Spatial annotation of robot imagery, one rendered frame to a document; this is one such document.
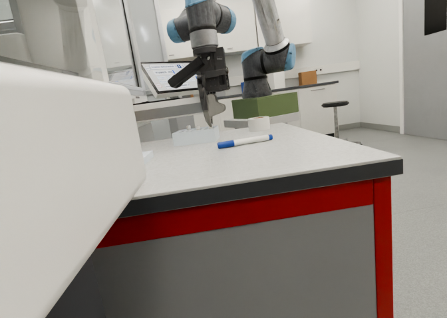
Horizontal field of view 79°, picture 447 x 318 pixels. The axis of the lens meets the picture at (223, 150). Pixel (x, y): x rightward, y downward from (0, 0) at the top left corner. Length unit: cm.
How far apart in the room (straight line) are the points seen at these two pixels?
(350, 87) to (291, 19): 167
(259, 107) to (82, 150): 115
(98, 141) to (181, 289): 34
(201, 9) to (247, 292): 65
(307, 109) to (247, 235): 403
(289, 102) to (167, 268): 108
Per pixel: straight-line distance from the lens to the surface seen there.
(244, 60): 140
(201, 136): 77
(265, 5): 124
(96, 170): 18
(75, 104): 17
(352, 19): 571
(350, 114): 559
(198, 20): 78
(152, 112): 98
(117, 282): 49
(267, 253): 46
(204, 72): 76
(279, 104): 135
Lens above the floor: 88
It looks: 11 degrees down
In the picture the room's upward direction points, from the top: 8 degrees counter-clockwise
